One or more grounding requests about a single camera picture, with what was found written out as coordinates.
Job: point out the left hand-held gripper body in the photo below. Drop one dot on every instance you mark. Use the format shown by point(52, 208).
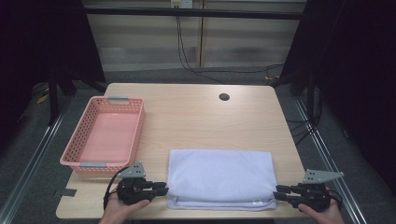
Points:
point(134, 191)

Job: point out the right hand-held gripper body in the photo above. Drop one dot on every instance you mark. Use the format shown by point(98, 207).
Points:
point(313, 196)

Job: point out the white patterned towel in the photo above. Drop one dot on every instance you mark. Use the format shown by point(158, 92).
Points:
point(221, 177)

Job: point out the person's right hand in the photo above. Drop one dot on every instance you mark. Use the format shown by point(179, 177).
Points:
point(328, 217)

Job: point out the person's left hand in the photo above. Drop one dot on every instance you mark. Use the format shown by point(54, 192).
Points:
point(116, 213)

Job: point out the pink perforated plastic basket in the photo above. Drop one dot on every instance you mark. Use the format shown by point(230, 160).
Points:
point(109, 137)

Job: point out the grey tape piece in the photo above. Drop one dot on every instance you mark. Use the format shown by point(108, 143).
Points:
point(66, 192)

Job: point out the black metal stand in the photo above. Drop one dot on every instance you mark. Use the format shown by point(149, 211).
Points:
point(53, 99)

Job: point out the black curtain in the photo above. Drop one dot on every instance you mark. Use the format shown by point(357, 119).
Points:
point(46, 40)
point(355, 77)

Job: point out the yellow floor object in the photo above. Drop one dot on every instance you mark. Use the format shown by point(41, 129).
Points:
point(42, 98)

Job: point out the black horizontal bar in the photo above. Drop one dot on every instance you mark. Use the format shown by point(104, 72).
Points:
point(193, 13)

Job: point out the aluminium floor rail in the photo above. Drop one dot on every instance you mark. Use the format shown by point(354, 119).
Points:
point(31, 161)
point(327, 155)

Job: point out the white wall power socket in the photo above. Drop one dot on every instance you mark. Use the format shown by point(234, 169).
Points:
point(181, 3)

